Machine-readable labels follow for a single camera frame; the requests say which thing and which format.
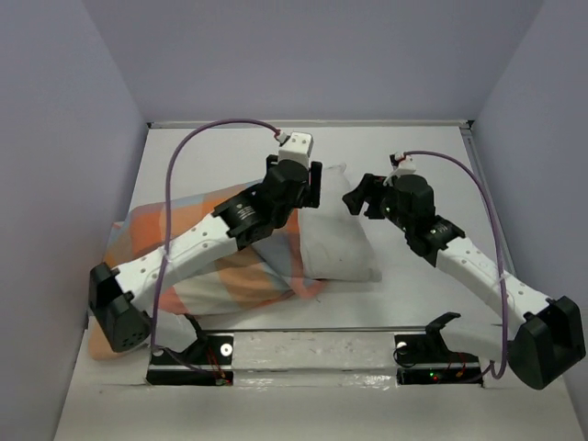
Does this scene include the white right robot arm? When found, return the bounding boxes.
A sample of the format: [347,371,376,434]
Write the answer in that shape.
[342,174,586,390]

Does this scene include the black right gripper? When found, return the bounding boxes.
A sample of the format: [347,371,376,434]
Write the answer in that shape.
[343,173,413,232]

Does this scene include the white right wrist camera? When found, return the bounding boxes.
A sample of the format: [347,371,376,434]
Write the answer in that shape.
[383,153,416,187]

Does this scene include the white pillow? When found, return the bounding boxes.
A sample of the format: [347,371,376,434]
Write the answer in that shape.
[298,164,381,282]

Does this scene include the colourful checked pillowcase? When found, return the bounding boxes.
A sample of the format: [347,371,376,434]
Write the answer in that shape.
[87,183,330,364]

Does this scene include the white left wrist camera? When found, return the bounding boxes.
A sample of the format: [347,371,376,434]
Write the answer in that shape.
[276,131,313,169]

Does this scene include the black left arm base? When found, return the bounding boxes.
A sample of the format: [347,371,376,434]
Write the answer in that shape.
[145,316,234,387]

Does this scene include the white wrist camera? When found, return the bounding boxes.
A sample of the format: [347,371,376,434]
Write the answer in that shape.
[276,131,313,169]
[383,153,416,187]

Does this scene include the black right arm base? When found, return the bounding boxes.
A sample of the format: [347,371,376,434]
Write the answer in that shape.
[392,312,483,386]

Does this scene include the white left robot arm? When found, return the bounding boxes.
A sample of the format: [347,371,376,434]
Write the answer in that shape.
[88,155,322,363]

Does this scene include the aluminium table edge rail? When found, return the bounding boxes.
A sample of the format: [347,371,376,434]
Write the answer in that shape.
[147,119,474,129]

